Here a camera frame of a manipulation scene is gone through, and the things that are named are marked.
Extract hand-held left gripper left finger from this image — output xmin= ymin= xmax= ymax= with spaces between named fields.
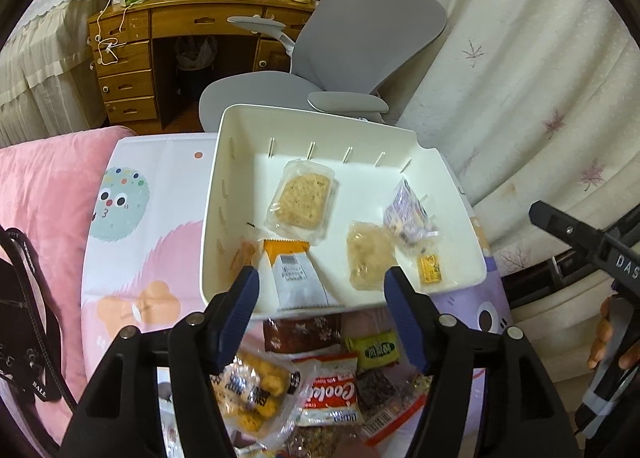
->
xmin=60 ymin=265 xmax=261 ymax=458

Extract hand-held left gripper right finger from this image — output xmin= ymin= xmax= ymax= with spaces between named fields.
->
xmin=383 ymin=265 xmax=571 ymax=458

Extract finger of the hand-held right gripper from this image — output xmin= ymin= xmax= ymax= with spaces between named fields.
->
xmin=529 ymin=200 xmax=615 ymax=265

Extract green pastry packet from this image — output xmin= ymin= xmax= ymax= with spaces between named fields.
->
xmin=345 ymin=330 xmax=401 ymax=371

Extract small yellow snack packet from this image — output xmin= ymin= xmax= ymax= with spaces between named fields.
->
xmin=417 ymin=250 xmax=446 ymax=285

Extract white red snack packets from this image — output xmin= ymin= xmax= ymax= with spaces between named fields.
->
xmin=262 ymin=239 xmax=346 ymax=313

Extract clear pack of yellow puffs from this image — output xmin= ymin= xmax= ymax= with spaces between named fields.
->
xmin=210 ymin=348 xmax=313 ymax=454

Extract clear yellow cake packet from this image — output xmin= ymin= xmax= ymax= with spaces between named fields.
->
xmin=346 ymin=220 xmax=398 ymax=291

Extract red orange snack packet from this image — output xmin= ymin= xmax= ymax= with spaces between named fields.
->
xmin=360 ymin=388 xmax=431 ymax=446

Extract purple print clear packet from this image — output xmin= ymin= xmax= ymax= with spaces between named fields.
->
xmin=382 ymin=178 xmax=443 ymax=249

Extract clear oat cracker packet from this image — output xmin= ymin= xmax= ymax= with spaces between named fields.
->
xmin=263 ymin=159 xmax=338 ymax=243

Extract white plastic storage box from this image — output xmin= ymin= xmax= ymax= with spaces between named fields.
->
xmin=199 ymin=104 xmax=488 ymax=321

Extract person's right hand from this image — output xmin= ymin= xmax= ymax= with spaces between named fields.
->
xmin=586 ymin=295 xmax=615 ymax=371

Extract brown snowflake snack packet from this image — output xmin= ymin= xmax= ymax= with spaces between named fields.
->
xmin=262 ymin=314 xmax=343 ymax=355

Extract dark chocolate snack packet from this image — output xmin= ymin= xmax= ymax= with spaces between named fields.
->
xmin=352 ymin=368 xmax=401 ymax=411

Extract red and white cookie packet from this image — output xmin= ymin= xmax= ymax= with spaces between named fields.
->
xmin=292 ymin=353 xmax=366 ymax=428

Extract cartoon printed tablecloth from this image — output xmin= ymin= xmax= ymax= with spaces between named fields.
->
xmin=80 ymin=130 xmax=513 ymax=458

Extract clear nut crisp packet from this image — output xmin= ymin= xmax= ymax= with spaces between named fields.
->
xmin=280 ymin=423 xmax=371 ymax=458

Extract cream floral curtain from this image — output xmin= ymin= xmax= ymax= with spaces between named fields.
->
xmin=345 ymin=0 xmax=640 ymax=389

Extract black handbag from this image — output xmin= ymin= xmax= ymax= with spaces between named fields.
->
xmin=0 ymin=227 xmax=76 ymax=406

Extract pink blanket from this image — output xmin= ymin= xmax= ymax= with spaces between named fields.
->
xmin=0 ymin=125 xmax=138 ymax=444

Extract trash bin with bag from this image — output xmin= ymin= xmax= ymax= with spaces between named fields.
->
xmin=175 ymin=35 xmax=218 ymax=71

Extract grey office chair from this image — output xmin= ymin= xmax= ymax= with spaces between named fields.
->
xmin=199 ymin=0 xmax=456 ymax=133

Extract wooden desk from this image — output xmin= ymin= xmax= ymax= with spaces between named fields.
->
xmin=87 ymin=0 xmax=331 ymax=136

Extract cream lace cover cloth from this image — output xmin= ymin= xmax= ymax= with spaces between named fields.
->
xmin=0 ymin=0 xmax=143 ymax=149

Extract white charging cable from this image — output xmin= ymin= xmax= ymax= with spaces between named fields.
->
xmin=92 ymin=0 xmax=131 ymax=66

